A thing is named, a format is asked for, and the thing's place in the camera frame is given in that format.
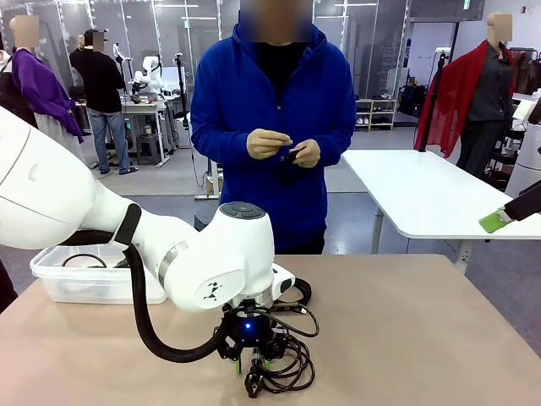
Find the mannequin in purple top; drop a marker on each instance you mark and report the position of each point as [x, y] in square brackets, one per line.
[38, 89]

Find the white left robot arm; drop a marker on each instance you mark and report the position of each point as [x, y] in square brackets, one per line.
[50, 190]

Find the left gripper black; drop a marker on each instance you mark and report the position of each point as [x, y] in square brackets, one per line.
[247, 334]

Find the black tripod with camera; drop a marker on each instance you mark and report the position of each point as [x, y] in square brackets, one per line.
[442, 57]

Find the person's right hand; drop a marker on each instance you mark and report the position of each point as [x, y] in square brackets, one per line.
[266, 144]

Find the mannequin with red shawl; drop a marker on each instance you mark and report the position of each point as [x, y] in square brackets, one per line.
[444, 97]

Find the pile of black bags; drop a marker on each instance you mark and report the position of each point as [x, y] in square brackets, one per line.
[412, 101]

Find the person in black jacket, cap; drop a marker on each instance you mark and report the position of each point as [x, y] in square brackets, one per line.
[97, 80]

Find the black fabric item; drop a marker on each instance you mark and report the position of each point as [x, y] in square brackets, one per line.
[6, 287]

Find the background work desk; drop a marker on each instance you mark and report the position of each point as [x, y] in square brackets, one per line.
[139, 105]

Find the person in blue hoodie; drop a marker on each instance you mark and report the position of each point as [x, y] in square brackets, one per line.
[236, 105]

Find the clear plastic storage box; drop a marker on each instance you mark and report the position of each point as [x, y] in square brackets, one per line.
[84, 287]

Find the person's left hand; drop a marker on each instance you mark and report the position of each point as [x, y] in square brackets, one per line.
[308, 153]

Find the white table with legs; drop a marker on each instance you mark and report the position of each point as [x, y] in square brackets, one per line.
[422, 190]

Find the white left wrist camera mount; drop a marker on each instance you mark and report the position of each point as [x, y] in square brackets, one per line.
[284, 281]

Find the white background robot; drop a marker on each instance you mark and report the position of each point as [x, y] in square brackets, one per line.
[150, 69]

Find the shoe rack with shoes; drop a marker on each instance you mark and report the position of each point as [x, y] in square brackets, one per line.
[376, 114]

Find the grey step stool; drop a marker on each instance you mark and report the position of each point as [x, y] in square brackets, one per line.
[149, 148]

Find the thin black tripod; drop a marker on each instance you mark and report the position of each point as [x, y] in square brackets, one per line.
[181, 84]

